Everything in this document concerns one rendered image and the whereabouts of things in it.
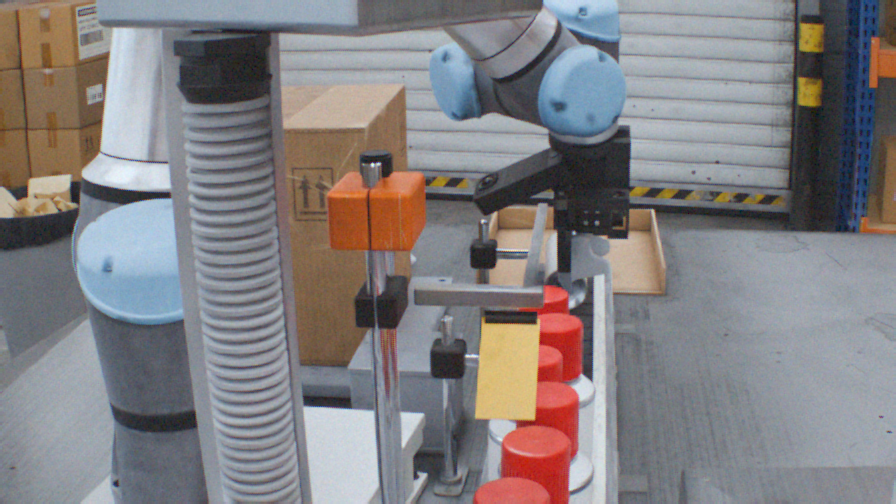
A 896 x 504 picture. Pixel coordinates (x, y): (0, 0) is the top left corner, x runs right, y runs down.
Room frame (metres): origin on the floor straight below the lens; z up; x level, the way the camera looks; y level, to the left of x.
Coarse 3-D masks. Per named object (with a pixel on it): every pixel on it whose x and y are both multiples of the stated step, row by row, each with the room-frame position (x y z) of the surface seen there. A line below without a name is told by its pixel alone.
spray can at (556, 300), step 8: (544, 288) 0.65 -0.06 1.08; (552, 288) 0.65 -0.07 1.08; (560, 288) 0.65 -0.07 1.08; (544, 296) 0.63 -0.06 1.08; (552, 296) 0.63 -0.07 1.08; (560, 296) 0.63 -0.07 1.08; (568, 296) 0.64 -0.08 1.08; (544, 304) 0.62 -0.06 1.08; (552, 304) 0.62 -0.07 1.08; (560, 304) 0.62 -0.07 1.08; (568, 304) 0.63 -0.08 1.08; (544, 312) 0.62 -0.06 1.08; (552, 312) 0.62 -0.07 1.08; (560, 312) 0.63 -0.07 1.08; (568, 312) 0.63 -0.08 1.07
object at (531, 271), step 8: (544, 208) 1.30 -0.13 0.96; (536, 216) 1.26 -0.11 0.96; (544, 216) 1.26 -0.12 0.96; (536, 224) 1.22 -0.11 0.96; (544, 224) 1.23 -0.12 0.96; (536, 232) 1.19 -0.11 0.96; (536, 240) 1.16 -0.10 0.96; (536, 248) 1.13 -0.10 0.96; (528, 256) 1.10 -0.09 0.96; (536, 256) 1.10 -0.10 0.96; (528, 264) 1.07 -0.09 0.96; (536, 264) 1.07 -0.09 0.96; (528, 272) 1.04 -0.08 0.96; (536, 272) 1.05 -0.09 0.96; (528, 280) 1.02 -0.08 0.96; (488, 472) 0.62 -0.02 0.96; (488, 480) 0.61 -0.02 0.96
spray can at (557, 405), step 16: (544, 384) 0.50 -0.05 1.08; (560, 384) 0.50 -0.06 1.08; (544, 400) 0.48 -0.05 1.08; (560, 400) 0.48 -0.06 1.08; (576, 400) 0.48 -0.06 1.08; (544, 416) 0.47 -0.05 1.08; (560, 416) 0.47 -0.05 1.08; (576, 416) 0.48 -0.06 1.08; (576, 432) 0.48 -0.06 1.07; (576, 448) 0.48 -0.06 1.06; (576, 464) 0.48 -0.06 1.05; (592, 464) 0.49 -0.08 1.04; (576, 480) 0.47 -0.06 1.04; (592, 480) 0.48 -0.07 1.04; (576, 496) 0.46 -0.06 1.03
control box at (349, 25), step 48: (96, 0) 0.42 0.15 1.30; (144, 0) 0.39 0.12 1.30; (192, 0) 0.37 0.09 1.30; (240, 0) 0.35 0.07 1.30; (288, 0) 0.33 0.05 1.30; (336, 0) 0.32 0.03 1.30; (384, 0) 0.32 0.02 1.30; (432, 0) 0.33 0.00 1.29; (480, 0) 0.35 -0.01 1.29; (528, 0) 0.37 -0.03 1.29
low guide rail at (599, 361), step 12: (600, 276) 1.16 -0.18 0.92; (600, 288) 1.12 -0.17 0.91; (600, 300) 1.08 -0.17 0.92; (600, 312) 1.04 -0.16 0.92; (600, 324) 1.01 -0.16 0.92; (600, 336) 0.97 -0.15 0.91; (600, 348) 0.94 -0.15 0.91; (600, 360) 0.91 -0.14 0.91; (600, 372) 0.88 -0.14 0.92; (600, 384) 0.86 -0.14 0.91; (600, 396) 0.83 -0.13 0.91; (600, 408) 0.81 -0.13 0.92; (600, 420) 0.78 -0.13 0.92; (600, 432) 0.76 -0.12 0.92; (600, 444) 0.74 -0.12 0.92; (600, 456) 0.72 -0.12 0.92; (600, 468) 0.70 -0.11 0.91; (600, 480) 0.68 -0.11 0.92; (600, 492) 0.66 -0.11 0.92
